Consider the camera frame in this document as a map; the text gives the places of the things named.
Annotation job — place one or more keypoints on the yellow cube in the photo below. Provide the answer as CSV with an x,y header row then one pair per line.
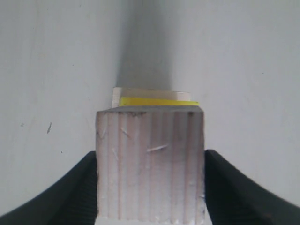
x,y
134,101

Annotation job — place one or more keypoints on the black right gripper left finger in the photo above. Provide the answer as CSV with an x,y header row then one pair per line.
x,y
72,200

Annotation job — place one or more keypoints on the large light wooden cube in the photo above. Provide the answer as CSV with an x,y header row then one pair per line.
x,y
119,92

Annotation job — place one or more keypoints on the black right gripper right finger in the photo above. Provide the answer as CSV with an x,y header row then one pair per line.
x,y
234,199

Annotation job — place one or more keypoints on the medium grooved wooden cube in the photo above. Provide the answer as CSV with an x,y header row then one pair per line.
x,y
150,164

